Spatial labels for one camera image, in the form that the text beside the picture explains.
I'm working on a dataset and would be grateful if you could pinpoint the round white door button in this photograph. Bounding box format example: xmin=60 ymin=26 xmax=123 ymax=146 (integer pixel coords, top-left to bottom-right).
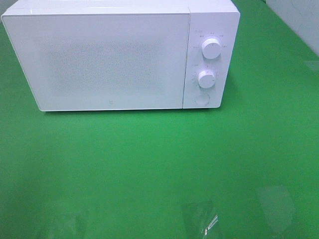
xmin=195 ymin=94 xmax=210 ymax=106

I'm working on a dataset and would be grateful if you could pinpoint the white microwave knob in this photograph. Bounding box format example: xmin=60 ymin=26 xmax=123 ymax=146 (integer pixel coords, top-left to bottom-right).
xmin=198 ymin=70 xmax=216 ymax=89
xmin=201 ymin=36 xmax=222 ymax=60

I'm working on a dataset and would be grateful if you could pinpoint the white microwave oven body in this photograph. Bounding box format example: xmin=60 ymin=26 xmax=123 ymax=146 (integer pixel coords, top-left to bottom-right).
xmin=1 ymin=0 xmax=240 ymax=109

